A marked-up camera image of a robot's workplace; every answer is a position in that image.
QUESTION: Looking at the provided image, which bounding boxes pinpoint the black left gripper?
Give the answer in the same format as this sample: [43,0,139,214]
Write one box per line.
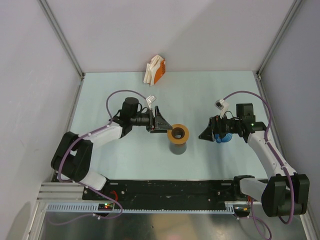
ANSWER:
[130,106,172,134]

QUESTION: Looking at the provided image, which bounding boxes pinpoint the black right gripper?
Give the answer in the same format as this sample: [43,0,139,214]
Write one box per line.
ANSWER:
[198,112,242,142]

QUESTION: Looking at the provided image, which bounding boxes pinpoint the blue glass dripper cone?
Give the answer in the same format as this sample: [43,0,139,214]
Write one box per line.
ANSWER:
[218,133,233,144]

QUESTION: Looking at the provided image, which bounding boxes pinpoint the glass beaker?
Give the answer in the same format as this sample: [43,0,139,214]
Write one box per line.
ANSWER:
[169,142,187,155]

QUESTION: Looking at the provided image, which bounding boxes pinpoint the white paper coffee filters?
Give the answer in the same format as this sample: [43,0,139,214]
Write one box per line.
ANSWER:
[143,55,164,86]

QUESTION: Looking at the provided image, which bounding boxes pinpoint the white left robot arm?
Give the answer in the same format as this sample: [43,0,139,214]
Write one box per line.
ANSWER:
[51,97,173,200]

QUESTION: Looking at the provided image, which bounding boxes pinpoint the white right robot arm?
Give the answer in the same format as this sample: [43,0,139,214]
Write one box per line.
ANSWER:
[198,99,310,217]

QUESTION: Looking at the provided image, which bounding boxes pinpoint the orange filter box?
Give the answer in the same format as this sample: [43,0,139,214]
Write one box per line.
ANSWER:
[153,59,166,85]

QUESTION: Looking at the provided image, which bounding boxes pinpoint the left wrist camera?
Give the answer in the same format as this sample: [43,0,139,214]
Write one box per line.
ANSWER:
[145,95,157,110]

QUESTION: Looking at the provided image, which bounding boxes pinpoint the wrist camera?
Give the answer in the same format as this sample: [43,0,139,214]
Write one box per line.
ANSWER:
[145,95,157,110]
[215,99,230,119]

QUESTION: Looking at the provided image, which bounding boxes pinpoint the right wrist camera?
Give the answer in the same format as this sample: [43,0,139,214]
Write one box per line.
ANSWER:
[215,99,230,119]

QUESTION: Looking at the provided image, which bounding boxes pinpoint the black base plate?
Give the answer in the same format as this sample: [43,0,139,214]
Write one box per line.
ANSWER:
[82,179,262,211]

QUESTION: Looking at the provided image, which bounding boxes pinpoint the aluminium frame rail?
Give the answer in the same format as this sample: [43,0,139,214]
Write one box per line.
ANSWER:
[36,182,87,203]

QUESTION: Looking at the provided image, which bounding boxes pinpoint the white cable duct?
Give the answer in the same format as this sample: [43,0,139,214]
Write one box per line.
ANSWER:
[46,202,235,215]

